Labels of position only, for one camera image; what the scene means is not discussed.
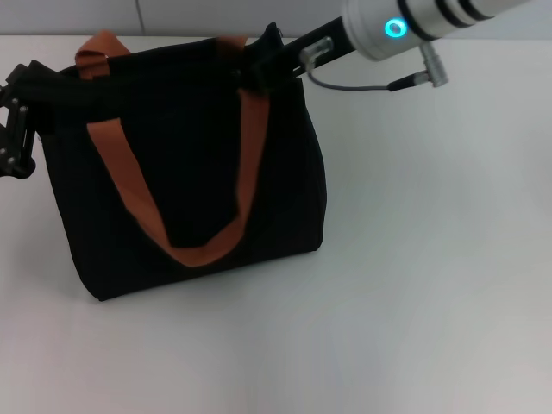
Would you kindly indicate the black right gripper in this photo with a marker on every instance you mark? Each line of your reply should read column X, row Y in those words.
column 319, row 52

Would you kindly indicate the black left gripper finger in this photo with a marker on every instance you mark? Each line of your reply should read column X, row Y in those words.
column 47, row 84
column 21, row 142

